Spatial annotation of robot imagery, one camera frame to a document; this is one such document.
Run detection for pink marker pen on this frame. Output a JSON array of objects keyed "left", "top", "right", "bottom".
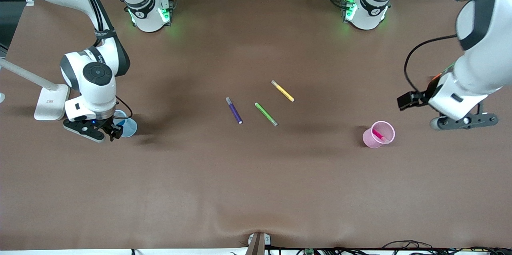
[{"left": 372, "top": 128, "right": 390, "bottom": 143}]

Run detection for light blue plastic cup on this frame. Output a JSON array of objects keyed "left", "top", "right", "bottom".
[{"left": 112, "top": 110, "right": 138, "bottom": 138}]

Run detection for white stand with pole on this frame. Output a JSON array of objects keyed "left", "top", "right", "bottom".
[{"left": 0, "top": 58, "right": 71, "bottom": 121}]

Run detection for pink plastic cup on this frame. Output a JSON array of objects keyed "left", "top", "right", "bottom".
[{"left": 362, "top": 121, "right": 396, "bottom": 149}]

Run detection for purple marker pen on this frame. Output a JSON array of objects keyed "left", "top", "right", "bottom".
[{"left": 225, "top": 96, "right": 243, "bottom": 124}]

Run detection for yellow marker pen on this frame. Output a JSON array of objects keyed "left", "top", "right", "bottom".
[{"left": 271, "top": 80, "right": 295, "bottom": 102}]

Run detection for green marker pen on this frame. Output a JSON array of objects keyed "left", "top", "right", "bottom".
[{"left": 254, "top": 102, "right": 279, "bottom": 127}]

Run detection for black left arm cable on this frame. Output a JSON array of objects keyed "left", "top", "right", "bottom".
[{"left": 404, "top": 0, "right": 476, "bottom": 93}]

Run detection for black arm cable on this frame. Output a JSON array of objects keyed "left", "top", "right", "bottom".
[
  {"left": 72, "top": 0, "right": 134, "bottom": 120},
  {"left": 404, "top": 0, "right": 476, "bottom": 93}
]

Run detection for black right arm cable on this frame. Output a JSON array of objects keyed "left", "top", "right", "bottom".
[{"left": 72, "top": 0, "right": 134, "bottom": 120}]

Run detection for black floor cable bundle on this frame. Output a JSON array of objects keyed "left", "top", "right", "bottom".
[{"left": 264, "top": 240, "right": 512, "bottom": 255}]

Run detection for brown post with bracket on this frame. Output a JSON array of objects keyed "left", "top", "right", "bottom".
[{"left": 245, "top": 232, "right": 272, "bottom": 255}]

